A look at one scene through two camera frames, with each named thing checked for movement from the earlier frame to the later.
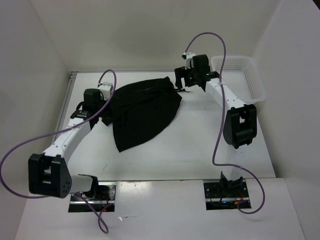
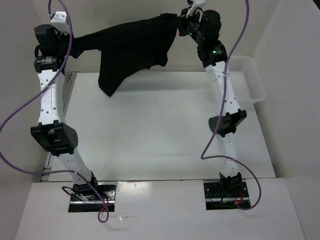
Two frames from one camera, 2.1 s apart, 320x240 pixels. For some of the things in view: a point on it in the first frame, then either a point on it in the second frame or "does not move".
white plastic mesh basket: [242, 76] does not move
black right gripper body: [193, 71] → [190, 26]
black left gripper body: [102, 102] → [63, 46]
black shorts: [138, 110] → [124, 48]
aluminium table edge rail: [71, 79] does not move
